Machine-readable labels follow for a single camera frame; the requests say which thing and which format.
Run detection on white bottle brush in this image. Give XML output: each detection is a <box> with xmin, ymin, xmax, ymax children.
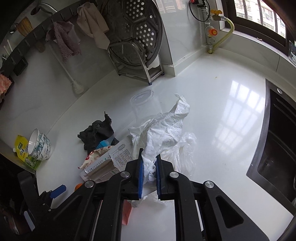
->
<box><xmin>48</xmin><ymin>43</ymin><xmax>84</xmax><ymax>94</ymax></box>

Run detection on pink checkered cloth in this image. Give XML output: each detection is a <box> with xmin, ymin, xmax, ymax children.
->
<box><xmin>0</xmin><ymin>74</ymin><xmax>12</xmax><ymax>102</ymax></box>

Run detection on white toothbrush package card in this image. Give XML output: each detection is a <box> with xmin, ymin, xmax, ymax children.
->
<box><xmin>80</xmin><ymin>137</ymin><xmax>132</xmax><ymax>183</ymax></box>

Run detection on gas valve with yellow hose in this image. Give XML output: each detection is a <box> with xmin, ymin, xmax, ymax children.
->
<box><xmin>188</xmin><ymin>0</ymin><xmax>235</xmax><ymax>54</ymax></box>

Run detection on steel dish rack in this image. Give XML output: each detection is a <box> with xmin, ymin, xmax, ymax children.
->
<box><xmin>107</xmin><ymin>41</ymin><xmax>165</xmax><ymax>85</ymax></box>

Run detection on stacked patterned ceramic bowls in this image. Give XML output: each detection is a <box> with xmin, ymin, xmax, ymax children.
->
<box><xmin>28</xmin><ymin>128</ymin><xmax>52</xmax><ymax>161</ymax></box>

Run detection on black kitchen sink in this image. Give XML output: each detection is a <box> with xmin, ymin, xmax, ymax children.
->
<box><xmin>246</xmin><ymin>80</ymin><xmax>295</xmax><ymax>215</ymax></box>

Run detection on yellow green refill pouch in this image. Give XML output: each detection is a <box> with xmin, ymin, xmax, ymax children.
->
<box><xmin>13</xmin><ymin>135</ymin><xmax>41</xmax><ymax>171</ymax></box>

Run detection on white paper towel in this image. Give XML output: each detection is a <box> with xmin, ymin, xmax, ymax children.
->
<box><xmin>128</xmin><ymin>93</ymin><xmax>190</xmax><ymax>184</ymax></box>

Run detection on orange small object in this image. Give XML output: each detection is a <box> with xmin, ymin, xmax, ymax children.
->
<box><xmin>74</xmin><ymin>183</ymin><xmax>83</xmax><ymax>191</ymax></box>

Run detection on red white snack wrapper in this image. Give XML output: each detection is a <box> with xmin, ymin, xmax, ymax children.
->
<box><xmin>79</xmin><ymin>146</ymin><xmax>113</xmax><ymax>170</ymax></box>

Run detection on steel steamer tray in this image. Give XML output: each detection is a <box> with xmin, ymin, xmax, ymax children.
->
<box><xmin>101</xmin><ymin>0</ymin><xmax>163</xmax><ymax>65</ymax></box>

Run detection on purple hanging cloth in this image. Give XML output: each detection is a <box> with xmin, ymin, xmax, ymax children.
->
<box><xmin>46</xmin><ymin>21</ymin><xmax>81</xmax><ymax>63</ymax></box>

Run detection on beige hanging cloth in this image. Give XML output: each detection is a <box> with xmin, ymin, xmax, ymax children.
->
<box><xmin>77</xmin><ymin>2</ymin><xmax>110</xmax><ymax>50</ymax></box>

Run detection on black wall hook rail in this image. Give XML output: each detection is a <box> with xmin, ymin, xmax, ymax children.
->
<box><xmin>1</xmin><ymin>1</ymin><xmax>86</xmax><ymax>77</ymax></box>

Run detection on black cloth rag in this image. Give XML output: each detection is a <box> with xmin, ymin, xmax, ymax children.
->
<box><xmin>77</xmin><ymin>113</ymin><xmax>114</xmax><ymax>154</ymax></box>

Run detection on pink leaf-shaped dish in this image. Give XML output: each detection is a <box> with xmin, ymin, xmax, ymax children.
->
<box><xmin>122</xmin><ymin>200</ymin><xmax>132</xmax><ymax>225</ymax></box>

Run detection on clear plastic bag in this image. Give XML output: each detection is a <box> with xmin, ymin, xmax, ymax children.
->
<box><xmin>129</xmin><ymin>131</ymin><xmax>197</xmax><ymax>209</ymax></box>

